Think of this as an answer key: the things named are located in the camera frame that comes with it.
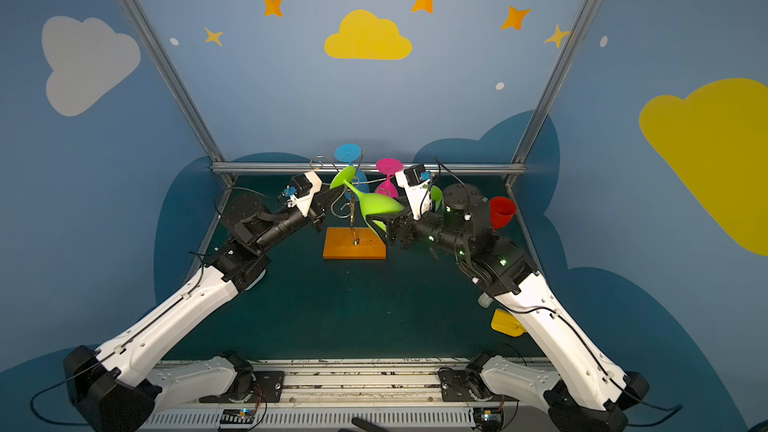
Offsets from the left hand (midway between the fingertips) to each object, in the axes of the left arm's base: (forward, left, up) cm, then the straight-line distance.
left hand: (335, 179), depth 63 cm
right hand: (-7, -11, 0) cm, 13 cm away
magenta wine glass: (+15, -12, -10) cm, 21 cm away
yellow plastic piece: (-16, -46, -41) cm, 63 cm away
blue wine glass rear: (+19, -1, -9) cm, 21 cm away
